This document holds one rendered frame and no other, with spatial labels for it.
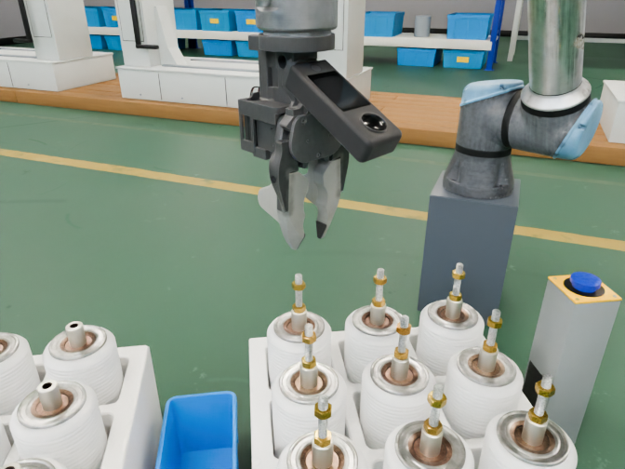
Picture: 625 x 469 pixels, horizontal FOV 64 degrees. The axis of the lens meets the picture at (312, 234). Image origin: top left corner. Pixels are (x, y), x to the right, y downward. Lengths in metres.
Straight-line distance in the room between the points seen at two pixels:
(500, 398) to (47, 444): 0.54
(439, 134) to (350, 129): 2.11
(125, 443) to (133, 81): 2.82
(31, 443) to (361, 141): 0.50
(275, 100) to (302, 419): 0.37
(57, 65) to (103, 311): 2.68
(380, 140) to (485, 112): 0.66
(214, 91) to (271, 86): 2.52
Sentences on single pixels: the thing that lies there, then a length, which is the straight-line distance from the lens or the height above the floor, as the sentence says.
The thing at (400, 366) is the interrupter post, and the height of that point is 0.27.
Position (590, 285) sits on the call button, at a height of 0.33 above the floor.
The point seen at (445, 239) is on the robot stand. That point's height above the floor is 0.20.
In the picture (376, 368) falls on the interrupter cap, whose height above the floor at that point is 0.25.
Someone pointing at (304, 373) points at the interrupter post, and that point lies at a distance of 0.64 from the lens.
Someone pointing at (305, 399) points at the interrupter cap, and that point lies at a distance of 0.64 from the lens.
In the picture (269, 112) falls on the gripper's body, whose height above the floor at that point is 0.60.
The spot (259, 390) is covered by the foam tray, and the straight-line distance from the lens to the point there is 0.76.
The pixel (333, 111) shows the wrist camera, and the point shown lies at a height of 0.61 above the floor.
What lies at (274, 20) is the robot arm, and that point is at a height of 0.68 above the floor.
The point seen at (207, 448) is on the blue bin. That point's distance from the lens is 0.93.
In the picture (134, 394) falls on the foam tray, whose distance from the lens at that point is 0.80.
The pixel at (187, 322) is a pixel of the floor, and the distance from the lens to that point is 1.23.
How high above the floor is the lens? 0.70
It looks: 26 degrees down
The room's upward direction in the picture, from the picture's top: straight up
